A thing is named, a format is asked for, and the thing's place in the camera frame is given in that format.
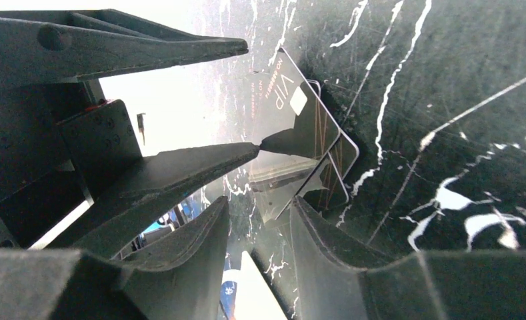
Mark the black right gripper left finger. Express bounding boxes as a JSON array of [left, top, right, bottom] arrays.
[[0, 196, 229, 319]]

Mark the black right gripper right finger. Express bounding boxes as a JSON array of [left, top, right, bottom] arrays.
[[290, 197, 526, 319]]

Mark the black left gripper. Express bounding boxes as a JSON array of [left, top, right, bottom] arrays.
[[0, 9, 260, 259]]

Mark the beige card holder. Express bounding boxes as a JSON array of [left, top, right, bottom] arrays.
[[220, 251, 287, 319]]

